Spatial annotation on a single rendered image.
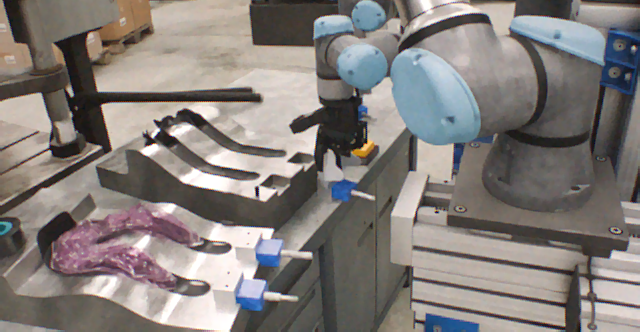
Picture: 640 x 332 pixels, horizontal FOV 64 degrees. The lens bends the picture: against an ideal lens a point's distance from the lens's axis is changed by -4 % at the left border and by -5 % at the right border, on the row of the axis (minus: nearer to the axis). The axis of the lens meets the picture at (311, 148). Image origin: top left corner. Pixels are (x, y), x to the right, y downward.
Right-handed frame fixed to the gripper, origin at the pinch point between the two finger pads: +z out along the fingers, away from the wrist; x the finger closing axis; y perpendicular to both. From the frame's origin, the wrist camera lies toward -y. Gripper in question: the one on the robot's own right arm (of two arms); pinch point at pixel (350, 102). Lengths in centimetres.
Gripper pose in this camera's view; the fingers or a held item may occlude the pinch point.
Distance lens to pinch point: 155.2
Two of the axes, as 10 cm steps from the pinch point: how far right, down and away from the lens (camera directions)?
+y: 5.9, 3.4, -7.3
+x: 8.0, -3.1, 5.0
